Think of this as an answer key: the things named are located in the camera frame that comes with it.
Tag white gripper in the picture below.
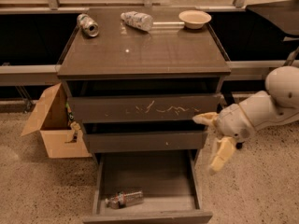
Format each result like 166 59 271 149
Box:
192 104 255 175

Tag clear plastic water bottle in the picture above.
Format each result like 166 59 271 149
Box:
105 190 144 209

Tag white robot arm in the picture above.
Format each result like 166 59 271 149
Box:
192 66 299 174

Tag grey open bottom drawer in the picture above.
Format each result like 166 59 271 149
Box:
82 150 212 224

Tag grey top drawer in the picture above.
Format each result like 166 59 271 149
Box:
68 94 220 123

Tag grey drawer cabinet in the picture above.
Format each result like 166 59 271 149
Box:
55 6 232 224

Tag grey middle drawer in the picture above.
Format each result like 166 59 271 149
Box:
83 131 207 153

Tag white labelled plastic bottle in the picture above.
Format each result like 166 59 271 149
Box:
121 11 153 32

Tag beige paper bowl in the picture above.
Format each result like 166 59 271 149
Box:
178 10 211 30

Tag black rolling side table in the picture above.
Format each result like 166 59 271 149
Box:
216 0 299 150

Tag items inside cardboard box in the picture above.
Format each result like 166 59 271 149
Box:
65 103 81 143

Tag open cardboard box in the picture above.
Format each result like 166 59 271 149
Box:
21 83 91 159

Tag crushed aluminium soda can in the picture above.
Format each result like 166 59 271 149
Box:
77 13 99 37

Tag metal window rail ledge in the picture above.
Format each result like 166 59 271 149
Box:
0 64 61 86

